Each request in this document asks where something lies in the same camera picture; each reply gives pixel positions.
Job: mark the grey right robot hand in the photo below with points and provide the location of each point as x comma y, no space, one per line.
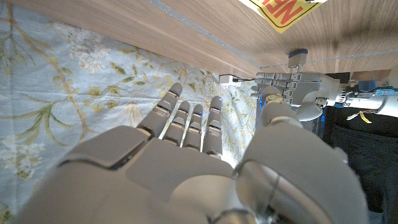
171,174

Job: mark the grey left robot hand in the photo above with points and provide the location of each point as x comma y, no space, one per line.
308,90

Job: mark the yellow new driver bumper sticker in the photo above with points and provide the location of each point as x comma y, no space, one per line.
280,15

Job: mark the white sticker backing paper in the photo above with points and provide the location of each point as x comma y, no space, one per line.
315,1

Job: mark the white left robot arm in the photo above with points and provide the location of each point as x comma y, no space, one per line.
387,104

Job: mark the white power socket box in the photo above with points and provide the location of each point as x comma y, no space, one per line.
227,79

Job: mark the person in dark clothes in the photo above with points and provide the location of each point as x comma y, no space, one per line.
367,155

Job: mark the floral printed backdrop cloth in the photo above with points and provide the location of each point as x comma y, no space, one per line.
62,93

